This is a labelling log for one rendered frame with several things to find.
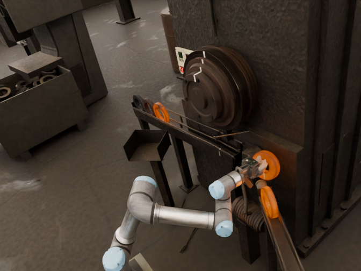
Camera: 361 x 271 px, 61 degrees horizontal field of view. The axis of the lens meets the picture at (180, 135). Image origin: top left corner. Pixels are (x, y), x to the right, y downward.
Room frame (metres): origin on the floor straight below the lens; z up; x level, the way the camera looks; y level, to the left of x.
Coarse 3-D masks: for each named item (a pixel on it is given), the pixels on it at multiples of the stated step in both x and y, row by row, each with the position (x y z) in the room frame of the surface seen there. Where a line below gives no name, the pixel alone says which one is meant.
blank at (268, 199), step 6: (264, 192) 1.02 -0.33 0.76; (270, 192) 1.00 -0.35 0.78; (264, 198) 1.04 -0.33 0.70; (270, 198) 0.97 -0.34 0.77; (264, 204) 1.03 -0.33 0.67; (270, 204) 0.95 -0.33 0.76; (276, 204) 0.95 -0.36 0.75; (270, 210) 0.95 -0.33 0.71; (276, 210) 0.93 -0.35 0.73; (270, 216) 0.95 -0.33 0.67; (276, 216) 0.93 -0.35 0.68
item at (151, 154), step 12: (144, 132) 1.92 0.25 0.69; (156, 132) 1.87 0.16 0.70; (132, 144) 1.86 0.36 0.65; (144, 144) 1.92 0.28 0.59; (156, 144) 1.87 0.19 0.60; (168, 144) 1.80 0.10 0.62; (132, 156) 1.81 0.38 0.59; (144, 156) 1.76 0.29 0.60; (156, 156) 1.72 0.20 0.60; (156, 168) 1.76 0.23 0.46; (156, 180) 1.78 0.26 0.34; (168, 192) 1.77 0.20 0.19; (168, 204) 1.76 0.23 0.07; (180, 204) 1.79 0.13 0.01
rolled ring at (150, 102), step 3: (144, 99) 2.31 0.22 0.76; (147, 99) 2.29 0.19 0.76; (144, 102) 2.33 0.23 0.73; (147, 102) 2.27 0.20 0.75; (150, 102) 2.25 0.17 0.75; (144, 105) 2.35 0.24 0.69; (147, 105) 2.36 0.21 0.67; (150, 105) 2.23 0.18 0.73; (144, 108) 2.36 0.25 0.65; (147, 108) 2.35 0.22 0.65; (147, 111) 2.33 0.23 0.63; (150, 111) 2.33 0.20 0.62; (153, 111) 2.22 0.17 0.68; (150, 114) 2.30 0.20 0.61; (153, 114) 2.23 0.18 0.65
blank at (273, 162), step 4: (260, 152) 1.20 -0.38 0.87; (264, 152) 1.18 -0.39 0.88; (268, 152) 1.18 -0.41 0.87; (256, 156) 1.21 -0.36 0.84; (264, 156) 1.17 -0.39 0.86; (268, 156) 1.15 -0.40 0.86; (272, 156) 1.15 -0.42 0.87; (268, 160) 1.15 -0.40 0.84; (272, 160) 1.13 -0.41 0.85; (276, 160) 1.13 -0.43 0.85; (268, 164) 1.14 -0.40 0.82; (272, 164) 1.12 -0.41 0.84; (276, 164) 1.11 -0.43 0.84; (272, 168) 1.12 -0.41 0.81; (276, 168) 1.10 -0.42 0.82; (264, 172) 1.15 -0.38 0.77; (268, 172) 1.13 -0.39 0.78; (272, 172) 1.11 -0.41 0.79; (276, 172) 1.10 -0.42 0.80; (260, 176) 1.16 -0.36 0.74; (264, 176) 1.14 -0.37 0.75; (268, 176) 1.12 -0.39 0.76; (272, 176) 1.10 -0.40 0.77; (276, 176) 1.11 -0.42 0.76
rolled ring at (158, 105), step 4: (156, 104) 2.14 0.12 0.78; (160, 104) 2.12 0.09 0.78; (156, 108) 2.18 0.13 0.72; (160, 108) 2.09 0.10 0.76; (164, 108) 2.09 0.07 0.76; (156, 112) 2.19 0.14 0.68; (164, 112) 2.06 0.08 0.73; (156, 116) 2.19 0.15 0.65; (160, 116) 2.17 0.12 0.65; (164, 116) 2.06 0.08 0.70; (168, 116) 2.06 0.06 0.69; (164, 120) 2.08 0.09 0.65; (168, 120) 2.07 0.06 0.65
